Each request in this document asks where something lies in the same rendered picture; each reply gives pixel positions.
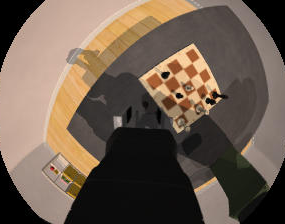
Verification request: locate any brown and cream chessboard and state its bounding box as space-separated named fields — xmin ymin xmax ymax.
xmin=139 ymin=44 xmax=222 ymax=133

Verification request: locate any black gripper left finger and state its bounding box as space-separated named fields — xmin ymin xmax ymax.
xmin=113 ymin=106 xmax=132 ymax=130

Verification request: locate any white pawn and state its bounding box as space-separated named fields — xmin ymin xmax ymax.
xmin=185 ymin=85 xmax=194 ymax=91

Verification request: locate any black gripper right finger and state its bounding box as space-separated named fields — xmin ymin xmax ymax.
xmin=157 ymin=107 xmax=174 ymax=133

